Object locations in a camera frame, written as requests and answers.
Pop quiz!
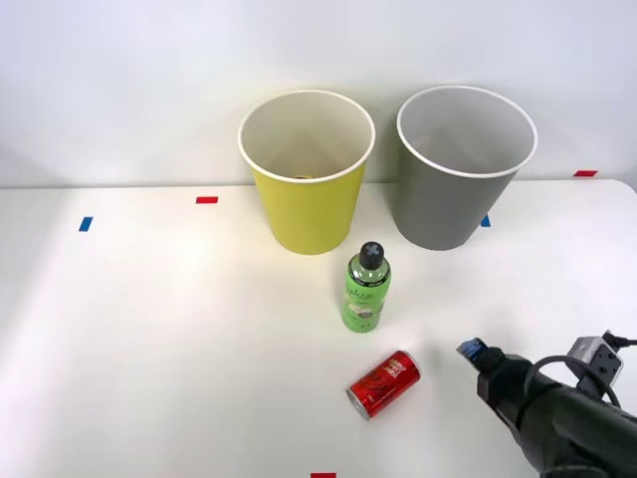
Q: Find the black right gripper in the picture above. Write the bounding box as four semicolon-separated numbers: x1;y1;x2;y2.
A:
456;337;541;435

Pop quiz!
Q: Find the red drink can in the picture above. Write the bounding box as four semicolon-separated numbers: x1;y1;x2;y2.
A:
346;350;423;421

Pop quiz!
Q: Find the green plastic bottle black cap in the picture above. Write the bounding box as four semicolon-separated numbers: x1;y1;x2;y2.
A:
340;241;393;335

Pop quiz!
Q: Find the grey plastic waste bin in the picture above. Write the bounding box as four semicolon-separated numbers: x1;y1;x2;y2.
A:
395;85;539;252

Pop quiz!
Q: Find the yellow-green plastic waste bin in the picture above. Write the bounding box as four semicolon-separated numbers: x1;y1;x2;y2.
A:
237;89;376;257

